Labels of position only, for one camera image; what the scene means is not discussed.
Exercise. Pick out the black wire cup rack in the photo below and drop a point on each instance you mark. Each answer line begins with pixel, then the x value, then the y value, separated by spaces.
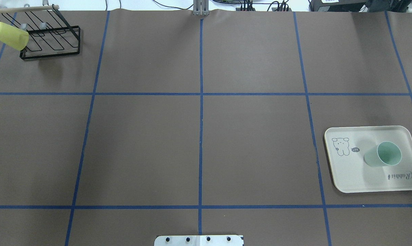
pixel 50 34

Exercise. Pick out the aluminium frame post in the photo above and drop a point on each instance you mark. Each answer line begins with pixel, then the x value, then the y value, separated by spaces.
pixel 201 8

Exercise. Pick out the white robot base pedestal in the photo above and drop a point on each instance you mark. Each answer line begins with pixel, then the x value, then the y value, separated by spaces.
pixel 199 240

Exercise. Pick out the black orange power strip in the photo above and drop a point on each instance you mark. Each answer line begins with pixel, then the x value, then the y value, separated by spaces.
pixel 272 6

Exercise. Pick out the pale green plastic cup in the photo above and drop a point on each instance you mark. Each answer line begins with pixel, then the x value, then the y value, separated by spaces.
pixel 384 154

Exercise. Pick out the cream rabbit serving tray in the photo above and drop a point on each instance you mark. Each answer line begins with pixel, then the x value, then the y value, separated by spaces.
pixel 346 147

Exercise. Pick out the yellow plastic cup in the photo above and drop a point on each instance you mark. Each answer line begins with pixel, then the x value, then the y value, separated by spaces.
pixel 13 37

